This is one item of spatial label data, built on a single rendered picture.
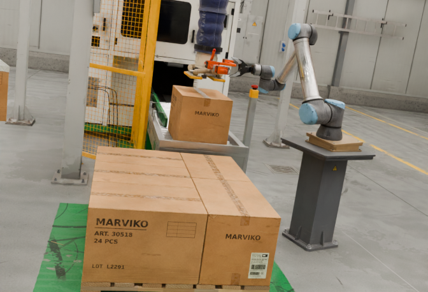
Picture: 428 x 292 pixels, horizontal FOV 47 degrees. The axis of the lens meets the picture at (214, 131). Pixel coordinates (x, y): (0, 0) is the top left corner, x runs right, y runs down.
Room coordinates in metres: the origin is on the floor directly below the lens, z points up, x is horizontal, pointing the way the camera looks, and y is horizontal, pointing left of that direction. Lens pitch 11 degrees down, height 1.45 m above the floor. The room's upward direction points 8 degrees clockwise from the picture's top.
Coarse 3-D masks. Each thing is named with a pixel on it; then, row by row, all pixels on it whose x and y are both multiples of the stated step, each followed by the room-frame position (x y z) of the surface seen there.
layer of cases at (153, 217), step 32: (96, 160) 3.03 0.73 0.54; (128, 160) 3.13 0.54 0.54; (160, 160) 3.24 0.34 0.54; (192, 160) 3.36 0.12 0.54; (224, 160) 3.48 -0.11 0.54; (96, 192) 2.45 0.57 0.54; (128, 192) 2.52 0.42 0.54; (160, 192) 2.59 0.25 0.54; (192, 192) 2.67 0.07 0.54; (224, 192) 2.75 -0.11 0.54; (256, 192) 2.83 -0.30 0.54; (96, 224) 2.24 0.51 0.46; (128, 224) 2.28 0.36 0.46; (160, 224) 2.31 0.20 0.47; (192, 224) 2.35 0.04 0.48; (224, 224) 2.39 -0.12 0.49; (256, 224) 2.42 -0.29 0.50; (96, 256) 2.25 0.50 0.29; (128, 256) 2.28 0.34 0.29; (160, 256) 2.32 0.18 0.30; (192, 256) 2.35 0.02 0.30; (224, 256) 2.39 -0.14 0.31; (256, 256) 2.43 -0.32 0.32
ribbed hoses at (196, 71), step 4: (192, 64) 4.18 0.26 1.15; (188, 68) 4.14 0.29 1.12; (192, 68) 4.15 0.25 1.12; (200, 68) 3.85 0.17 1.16; (204, 68) 3.86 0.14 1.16; (196, 72) 3.84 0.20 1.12; (200, 72) 3.84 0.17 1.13; (204, 72) 3.85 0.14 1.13; (208, 72) 3.87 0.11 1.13; (212, 72) 3.86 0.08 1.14; (220, 76) 3.89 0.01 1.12
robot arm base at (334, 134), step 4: (320, 124) 3.51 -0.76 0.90; (320, 128) 3.49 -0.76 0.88; (324, 128) 3.46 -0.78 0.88; (328, 128) 3.44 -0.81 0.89; (332, 128) 3.43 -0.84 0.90; (336, 128) 3.44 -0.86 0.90; (340, 128) 3.47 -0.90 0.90; (320, 132) 3.47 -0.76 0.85; (324, 132) 3.45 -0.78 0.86; (328, 132) 3.44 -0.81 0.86; (332, 132) 3.43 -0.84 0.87; (336, 132) 3.44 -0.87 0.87; (340, 132) 3.46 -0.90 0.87; (320, 136) 3.45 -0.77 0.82; (324, 136) 3.43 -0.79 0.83; (328, 136) 3.42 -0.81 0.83; (332, 136) 3.42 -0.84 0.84; (336, 136) 3.43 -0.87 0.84; (340, 136) 3.45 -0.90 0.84; (332, 140) 3.42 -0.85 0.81; (336, 140) 3.43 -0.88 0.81
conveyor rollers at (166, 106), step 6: (162, 102) 5.77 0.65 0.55; (168, 108) 5.42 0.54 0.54; (156, 114) 4.95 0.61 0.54; (168, 114) 5.06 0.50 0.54; (168, 120) 4.70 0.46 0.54; (162, 126) 4.42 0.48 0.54; (162, 132) 4.15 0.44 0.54; (168, 132) 4.17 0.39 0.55; (168, 138) 3.91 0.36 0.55; (228, 144) 4.01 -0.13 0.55
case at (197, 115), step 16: (176, 96) 3.97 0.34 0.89; (192, 96) 3.70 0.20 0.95; (208, 96) 3.83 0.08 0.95; (224, 96) 3.96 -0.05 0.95; (176, 112) 3.87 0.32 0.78; (192, 112) 3.70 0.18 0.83; (208, 112) 3.73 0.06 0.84; (224, 112) 3.76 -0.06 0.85; (176, 128) 3.78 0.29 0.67; (192, 128) 3.71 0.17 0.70; (208, 128) 3.74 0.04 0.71; (224, 128) 3.77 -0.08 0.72; (224, 144) 3.77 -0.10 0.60
